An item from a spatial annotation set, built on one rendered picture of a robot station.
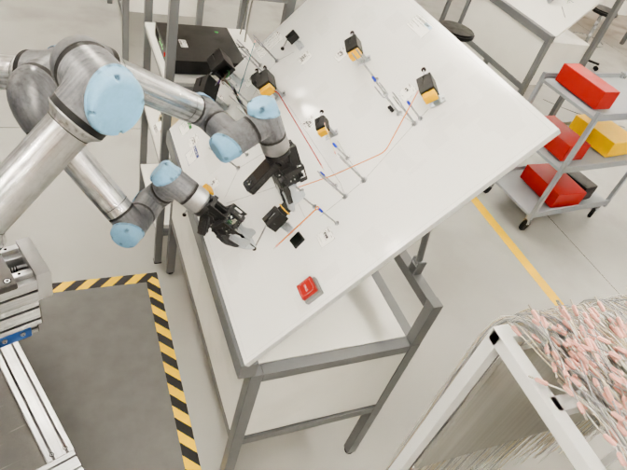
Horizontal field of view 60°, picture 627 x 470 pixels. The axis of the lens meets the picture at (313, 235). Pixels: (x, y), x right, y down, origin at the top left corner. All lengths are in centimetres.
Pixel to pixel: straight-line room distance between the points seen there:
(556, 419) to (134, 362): 194
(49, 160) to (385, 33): 118
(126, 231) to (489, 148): 94
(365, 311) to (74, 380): 131
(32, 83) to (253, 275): 78
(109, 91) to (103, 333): 180
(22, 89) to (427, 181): 99
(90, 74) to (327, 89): 99
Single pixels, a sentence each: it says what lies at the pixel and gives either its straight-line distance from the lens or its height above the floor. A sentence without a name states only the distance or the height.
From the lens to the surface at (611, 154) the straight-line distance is 435.
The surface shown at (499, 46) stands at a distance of 566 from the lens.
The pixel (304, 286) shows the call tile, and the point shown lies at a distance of 149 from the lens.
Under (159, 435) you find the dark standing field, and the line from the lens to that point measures 244.
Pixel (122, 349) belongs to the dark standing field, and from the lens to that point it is 266.
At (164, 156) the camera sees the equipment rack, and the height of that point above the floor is 69.
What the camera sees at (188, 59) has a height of 113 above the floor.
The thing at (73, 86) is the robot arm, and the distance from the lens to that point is 108.
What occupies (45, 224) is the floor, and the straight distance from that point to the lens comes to 323.
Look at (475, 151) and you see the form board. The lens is 147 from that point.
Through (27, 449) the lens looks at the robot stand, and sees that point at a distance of 223.
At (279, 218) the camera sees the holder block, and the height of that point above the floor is 116.
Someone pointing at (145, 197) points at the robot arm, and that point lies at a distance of 154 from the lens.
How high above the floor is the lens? 218
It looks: 41 degrees down
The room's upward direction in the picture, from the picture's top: 18 degrees clockwise
